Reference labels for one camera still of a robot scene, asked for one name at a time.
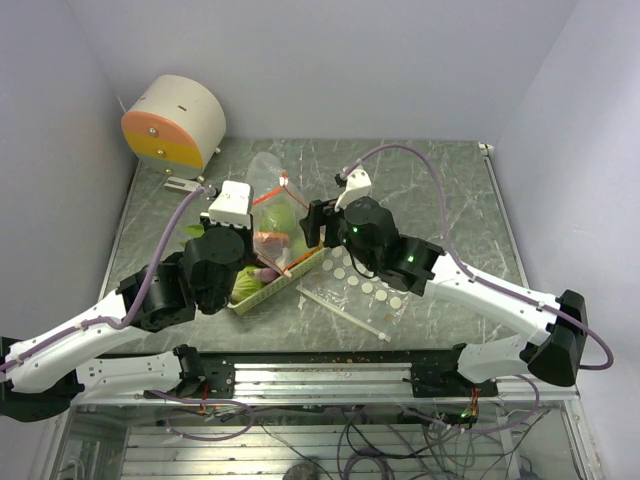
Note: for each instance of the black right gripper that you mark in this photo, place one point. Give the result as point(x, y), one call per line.
point(312, 224)

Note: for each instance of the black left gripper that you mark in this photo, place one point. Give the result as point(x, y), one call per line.
point(244, 233)

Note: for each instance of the clear bag orange zipper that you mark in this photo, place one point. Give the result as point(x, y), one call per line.
point(273, 186)

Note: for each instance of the red meat slab orange rind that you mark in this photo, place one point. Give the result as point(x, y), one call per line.
point(270, 243)

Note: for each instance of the purple onion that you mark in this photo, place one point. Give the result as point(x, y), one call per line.
point(265, 275)

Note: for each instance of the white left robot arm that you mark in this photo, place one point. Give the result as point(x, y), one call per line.
point(48, 374)

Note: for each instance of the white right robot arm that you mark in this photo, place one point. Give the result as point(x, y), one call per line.
point(549, 340)

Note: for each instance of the clear bag white dots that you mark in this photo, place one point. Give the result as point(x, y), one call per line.
point(344, 287)

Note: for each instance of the green custard apple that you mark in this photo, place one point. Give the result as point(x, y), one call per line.
point(298, 248)

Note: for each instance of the large green cabbage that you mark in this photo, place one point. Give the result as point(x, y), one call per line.
point(278, 219)

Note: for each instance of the green leafy vegetable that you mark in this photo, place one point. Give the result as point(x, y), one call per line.
point(194, 231)

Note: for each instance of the small green cabbage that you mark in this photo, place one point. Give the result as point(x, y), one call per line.
point(246, 284)

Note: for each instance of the pale green perforated basket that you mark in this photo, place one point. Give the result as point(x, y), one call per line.
point(296, 272)

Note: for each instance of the small white grey block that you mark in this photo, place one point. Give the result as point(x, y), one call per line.
point(176, 184)

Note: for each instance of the round drawer cabinet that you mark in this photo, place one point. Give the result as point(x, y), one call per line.
point(175, 127)

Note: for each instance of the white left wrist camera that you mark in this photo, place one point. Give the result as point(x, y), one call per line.
point(233, 205)

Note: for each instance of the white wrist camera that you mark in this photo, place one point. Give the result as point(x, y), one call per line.
point(233, 205)
point(355, 183)

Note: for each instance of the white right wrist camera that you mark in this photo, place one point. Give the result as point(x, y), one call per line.
point(355, 183)

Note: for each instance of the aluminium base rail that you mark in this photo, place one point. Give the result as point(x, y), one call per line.
point(324, 378)

